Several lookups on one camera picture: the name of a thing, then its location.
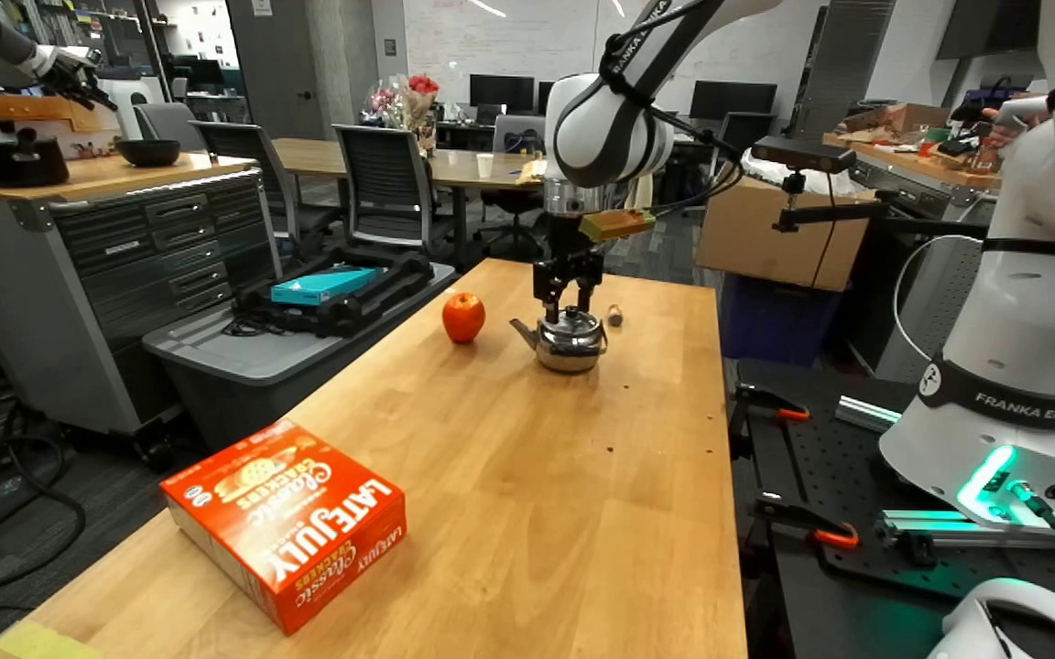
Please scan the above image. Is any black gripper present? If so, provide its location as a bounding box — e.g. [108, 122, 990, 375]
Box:
[532, 215, 610, 320]

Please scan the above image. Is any stainless steel kettle lid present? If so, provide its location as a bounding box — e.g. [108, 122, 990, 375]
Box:
[542, 305, 604, 331]

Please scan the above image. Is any red apple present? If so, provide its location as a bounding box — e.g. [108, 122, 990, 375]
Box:
[436, 290, 489, 349]

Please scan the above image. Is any long wooden desk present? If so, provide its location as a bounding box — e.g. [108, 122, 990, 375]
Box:
[267, 134, 558, 198]

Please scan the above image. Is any black bag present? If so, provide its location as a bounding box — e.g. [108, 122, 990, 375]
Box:
[234, 246, 436, 341]

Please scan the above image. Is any tan wooden crate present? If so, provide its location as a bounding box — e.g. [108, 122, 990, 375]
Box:
[696, 176, 879, 295]

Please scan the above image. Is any blue bin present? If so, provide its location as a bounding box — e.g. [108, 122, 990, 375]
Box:
[722, 269, 851, 364]

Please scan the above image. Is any black computer monitor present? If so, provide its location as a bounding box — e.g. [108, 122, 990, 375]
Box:
[465, 70, 538, 118]
[683, 78, 779, 125]

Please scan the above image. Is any grey mesh office chair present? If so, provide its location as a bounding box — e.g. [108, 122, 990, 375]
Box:
[333, 122, 440, 253]
[190, 118, 299, 250]

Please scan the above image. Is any teal case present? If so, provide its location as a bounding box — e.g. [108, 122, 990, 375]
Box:
[267, 263, 384, 311]

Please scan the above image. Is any red flower bouquet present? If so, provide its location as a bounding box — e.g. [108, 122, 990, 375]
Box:
[367, 70, 445, 131]

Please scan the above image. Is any grey storage bin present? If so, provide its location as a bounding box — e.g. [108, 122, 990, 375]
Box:
[140, 250, 462, 447]

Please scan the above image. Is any orange cracker box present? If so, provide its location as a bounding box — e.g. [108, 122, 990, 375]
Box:
[158, 418, 410, 637]

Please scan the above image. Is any cluttered wooden workbench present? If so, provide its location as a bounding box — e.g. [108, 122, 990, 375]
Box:
[834, 101, 1009, 203]

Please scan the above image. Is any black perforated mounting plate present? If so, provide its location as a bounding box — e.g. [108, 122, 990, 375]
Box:
[724, 350, 1055, 659]

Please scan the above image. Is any black bowl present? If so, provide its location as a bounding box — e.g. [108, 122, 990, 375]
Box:
[114, 134, 188, 170]

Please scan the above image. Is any grey drawer cabinet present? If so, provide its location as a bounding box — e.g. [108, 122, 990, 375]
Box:
[0, 148, 287, 435]

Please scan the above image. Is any white curved plastic object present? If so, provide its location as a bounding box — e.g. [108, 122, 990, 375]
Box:
[925, 573, 1055, 659]

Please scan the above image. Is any orange wooden shelf board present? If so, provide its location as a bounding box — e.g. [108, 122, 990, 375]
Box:
[0, 89, 119, 142]

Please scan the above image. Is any yellow green sponge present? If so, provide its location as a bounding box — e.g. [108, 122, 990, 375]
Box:
[0, 617, 102, 659]

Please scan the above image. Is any orange-handled black clamp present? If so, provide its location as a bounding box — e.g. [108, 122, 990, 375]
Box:
[727, 381, 815, 430]
[755, 491, 863, 557]

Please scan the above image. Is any black stereo camera on mount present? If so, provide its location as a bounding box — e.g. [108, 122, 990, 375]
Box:
[752, 134, 887, 239]

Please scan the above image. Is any aluminium rail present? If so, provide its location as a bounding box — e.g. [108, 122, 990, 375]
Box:
[874, 505, 1055, 557]
[832, 391, 907, 435]

